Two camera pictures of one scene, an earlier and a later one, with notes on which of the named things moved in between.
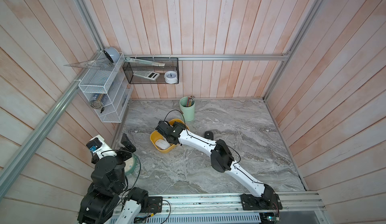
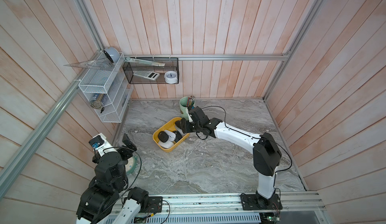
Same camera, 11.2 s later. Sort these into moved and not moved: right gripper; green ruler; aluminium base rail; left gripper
Moved: right gripper
Not moved: aluminium base rail; left gripper; green ruler
